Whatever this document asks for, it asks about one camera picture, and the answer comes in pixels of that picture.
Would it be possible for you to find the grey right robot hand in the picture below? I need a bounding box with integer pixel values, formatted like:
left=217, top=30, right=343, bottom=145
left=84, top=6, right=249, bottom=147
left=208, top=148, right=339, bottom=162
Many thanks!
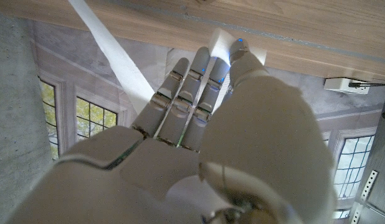
left=5, top=37, right=338, bottom=224

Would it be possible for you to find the white bandage strip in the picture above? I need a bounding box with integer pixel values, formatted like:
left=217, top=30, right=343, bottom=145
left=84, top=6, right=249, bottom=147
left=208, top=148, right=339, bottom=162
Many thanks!
left=67, top=0, right=268, bottom=115

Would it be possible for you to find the printed window backdrop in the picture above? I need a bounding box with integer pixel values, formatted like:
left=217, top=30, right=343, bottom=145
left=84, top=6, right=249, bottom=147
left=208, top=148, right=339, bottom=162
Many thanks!
left=27, top=20, right=385, bottom=224

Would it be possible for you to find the white power strip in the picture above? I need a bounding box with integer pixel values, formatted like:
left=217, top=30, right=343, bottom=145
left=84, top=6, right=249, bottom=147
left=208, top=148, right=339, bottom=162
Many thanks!
left=323, top=77, right=371, bottom=95

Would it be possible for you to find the white perforated metal rail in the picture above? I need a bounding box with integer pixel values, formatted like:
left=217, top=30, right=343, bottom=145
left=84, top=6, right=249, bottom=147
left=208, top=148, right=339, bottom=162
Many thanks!
left=359, top=169, right=379, bottom=202
left=350, top=202, right=364, bottom=224

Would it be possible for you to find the black power cord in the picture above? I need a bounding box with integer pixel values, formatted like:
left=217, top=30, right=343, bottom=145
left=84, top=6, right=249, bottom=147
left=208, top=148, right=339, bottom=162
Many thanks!
left=348, top=81, right=385, bottom=88

